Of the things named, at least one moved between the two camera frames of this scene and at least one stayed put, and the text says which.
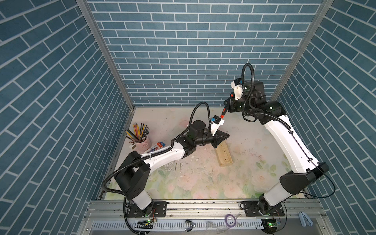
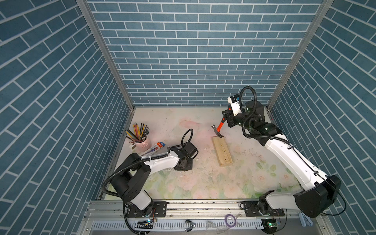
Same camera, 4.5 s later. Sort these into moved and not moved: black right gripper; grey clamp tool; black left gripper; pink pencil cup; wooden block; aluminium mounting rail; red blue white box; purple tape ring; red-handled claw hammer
Moved: black left gripper; red-handled claw hammer; black right gripper
Not moved: grey clamp tool; red blue white box; aluminium mounting rail; purple tape ring; wooden block; pink pencil cup
